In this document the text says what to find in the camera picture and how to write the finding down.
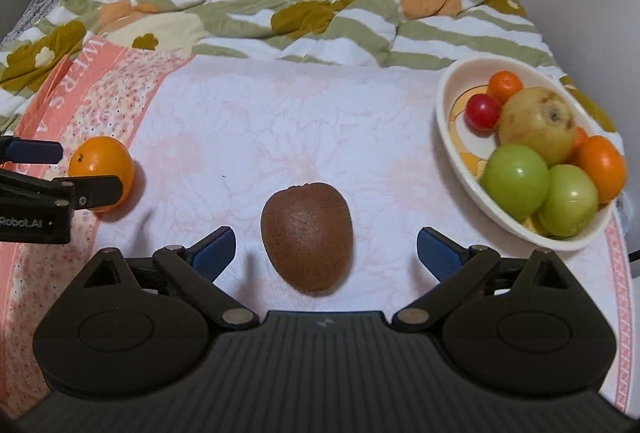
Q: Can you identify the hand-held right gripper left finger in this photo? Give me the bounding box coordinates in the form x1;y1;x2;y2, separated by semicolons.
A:
80;225;261;332

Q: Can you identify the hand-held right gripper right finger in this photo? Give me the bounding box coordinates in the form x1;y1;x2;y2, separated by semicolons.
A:
392;227;572;332

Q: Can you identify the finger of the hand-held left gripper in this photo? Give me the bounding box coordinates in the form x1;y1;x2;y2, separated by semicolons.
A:
0;136;65;165
0;172;125;213

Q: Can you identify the medium smooth orange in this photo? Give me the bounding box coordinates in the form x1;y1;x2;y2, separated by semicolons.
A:
67;136;136;213

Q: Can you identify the brown kiwi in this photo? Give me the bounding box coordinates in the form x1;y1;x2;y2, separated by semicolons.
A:
260;182;353;296

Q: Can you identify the green jujube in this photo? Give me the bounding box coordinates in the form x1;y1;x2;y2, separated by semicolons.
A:
537;164;599;236
480;144;551;220

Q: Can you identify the cream bowl with cartoon print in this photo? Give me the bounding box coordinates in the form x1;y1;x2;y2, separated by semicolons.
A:
435;56;628;251

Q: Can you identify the yellow pear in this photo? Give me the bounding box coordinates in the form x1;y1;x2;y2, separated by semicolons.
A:
498;86;578;166

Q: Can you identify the large smooth orange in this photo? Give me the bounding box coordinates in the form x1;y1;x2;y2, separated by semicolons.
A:
575;136;628;204

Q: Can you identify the red cherry tomato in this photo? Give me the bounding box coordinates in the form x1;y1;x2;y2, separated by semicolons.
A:
465;94;502;132

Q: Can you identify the grey patterned cloth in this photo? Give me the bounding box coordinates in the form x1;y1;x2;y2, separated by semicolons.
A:
0;0;68;49

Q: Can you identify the pink floral bed sheet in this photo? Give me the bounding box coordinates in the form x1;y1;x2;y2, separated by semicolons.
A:
0;33;638;414

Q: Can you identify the tiny mandarin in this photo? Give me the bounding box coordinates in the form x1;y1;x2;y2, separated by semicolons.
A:
487;70;525;106

